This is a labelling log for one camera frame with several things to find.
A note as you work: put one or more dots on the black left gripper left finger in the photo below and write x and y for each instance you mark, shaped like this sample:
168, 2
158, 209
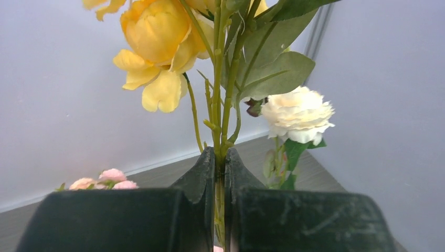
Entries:
175, 218

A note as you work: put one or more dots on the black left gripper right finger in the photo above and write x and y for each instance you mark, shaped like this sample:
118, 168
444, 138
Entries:
260, 219

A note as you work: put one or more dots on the white rose stem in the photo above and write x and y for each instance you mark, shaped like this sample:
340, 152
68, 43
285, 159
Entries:
297, 121

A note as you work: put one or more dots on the artificial flower bouquet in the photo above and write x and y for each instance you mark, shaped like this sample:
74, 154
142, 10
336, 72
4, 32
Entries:
111, 179

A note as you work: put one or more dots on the yellow rose stem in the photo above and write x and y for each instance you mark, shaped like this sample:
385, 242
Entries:
247, 43

